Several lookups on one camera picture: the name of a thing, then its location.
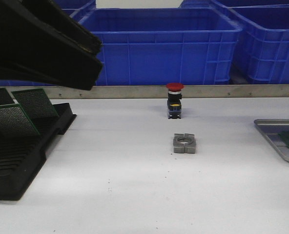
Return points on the black slotted board rack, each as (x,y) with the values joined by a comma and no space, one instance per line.
(22,158)

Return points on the green perforated board middle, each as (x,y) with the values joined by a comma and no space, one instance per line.
(15,123)

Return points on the blue plastic crate left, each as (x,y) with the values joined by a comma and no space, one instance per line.
(23,83)

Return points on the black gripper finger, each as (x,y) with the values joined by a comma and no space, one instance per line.
(49,33)
(73,73)

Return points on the blue plastic crate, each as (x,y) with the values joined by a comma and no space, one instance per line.
(192,46)
(262,51)
(23,83)

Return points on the red emergency stop button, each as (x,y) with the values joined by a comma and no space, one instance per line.
(174,100)

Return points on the grey metal clamp block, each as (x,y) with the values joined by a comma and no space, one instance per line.
(184,144)

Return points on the silver metal tray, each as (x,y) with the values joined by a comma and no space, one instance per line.
(270,130)

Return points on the blue plastic crate centre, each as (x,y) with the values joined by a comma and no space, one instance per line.
(192,46)

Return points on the steel table edge rail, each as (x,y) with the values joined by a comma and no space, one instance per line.
(160,91)

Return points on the blue crate back right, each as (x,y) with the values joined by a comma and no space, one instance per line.
(231,3)

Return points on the green board far left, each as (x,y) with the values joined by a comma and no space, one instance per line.
(5,97)

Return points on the green perforated board rear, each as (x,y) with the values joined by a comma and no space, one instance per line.
(35,102)

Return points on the blue plastic crate right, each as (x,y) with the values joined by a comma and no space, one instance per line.
(262,51)

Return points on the blue crate back left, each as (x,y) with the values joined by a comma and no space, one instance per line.
(76,8)

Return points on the green perforated board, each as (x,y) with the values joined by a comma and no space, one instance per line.
(35,102)
(15,123)

